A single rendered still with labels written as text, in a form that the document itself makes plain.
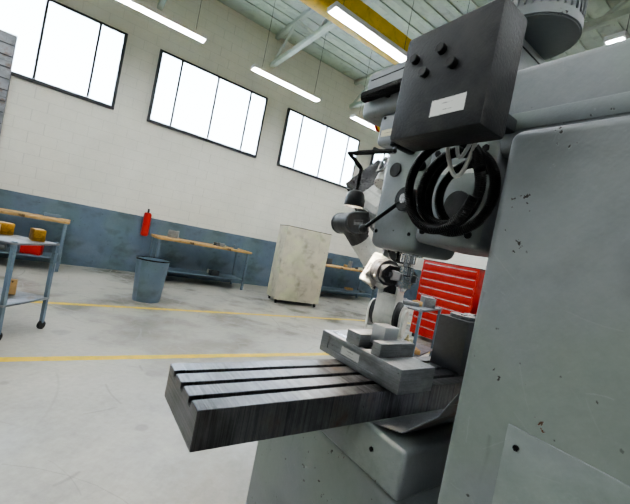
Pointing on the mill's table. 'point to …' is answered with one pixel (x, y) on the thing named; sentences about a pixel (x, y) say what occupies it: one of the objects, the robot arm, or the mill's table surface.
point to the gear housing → (386, 131)
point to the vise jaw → (359, 337)
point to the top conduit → (381, 91)
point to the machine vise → (381, 362)
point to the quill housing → (386, 229)
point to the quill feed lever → (387, 210)
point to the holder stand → (453, 341)
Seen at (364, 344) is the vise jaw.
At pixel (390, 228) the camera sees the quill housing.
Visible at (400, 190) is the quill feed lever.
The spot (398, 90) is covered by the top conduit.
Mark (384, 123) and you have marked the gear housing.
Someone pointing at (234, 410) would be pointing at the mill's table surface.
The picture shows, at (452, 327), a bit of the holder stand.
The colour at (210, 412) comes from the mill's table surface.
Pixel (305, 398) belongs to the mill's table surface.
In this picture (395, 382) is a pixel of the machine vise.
